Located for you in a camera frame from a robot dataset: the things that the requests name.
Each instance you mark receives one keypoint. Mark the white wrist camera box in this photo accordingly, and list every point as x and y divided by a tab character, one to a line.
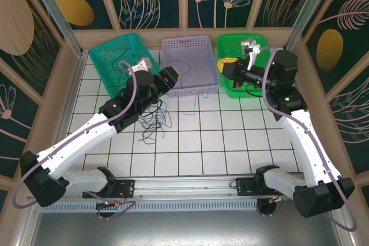
251	47
143	64

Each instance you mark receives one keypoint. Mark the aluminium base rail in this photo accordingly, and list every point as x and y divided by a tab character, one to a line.
184	185

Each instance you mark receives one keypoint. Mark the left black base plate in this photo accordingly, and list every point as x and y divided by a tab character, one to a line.
127	188

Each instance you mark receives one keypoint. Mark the lilac plastic basket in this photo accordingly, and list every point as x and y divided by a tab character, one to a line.
193	67

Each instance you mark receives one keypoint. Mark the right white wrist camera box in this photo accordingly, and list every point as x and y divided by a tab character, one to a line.
251	47

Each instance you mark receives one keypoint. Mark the teal plastic basket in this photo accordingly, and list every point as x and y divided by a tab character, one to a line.
112	67

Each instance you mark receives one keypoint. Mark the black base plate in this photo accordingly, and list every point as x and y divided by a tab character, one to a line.
127	188
245	187

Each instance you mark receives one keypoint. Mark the aluminium frame post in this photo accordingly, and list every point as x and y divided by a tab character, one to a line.
308	7
54	15

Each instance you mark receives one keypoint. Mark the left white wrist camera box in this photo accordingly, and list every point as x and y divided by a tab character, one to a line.
143	64

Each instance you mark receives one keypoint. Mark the steel sheet panel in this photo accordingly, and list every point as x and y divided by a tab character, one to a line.
184	228

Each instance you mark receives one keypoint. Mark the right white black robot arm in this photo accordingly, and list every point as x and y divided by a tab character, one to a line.
302	142

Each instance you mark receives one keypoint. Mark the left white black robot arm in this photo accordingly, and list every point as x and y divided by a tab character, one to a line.
86	130

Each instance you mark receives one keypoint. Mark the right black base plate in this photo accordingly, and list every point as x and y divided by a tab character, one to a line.
245	187

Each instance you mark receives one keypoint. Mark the green plastic basket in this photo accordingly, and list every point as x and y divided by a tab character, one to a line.
230	44

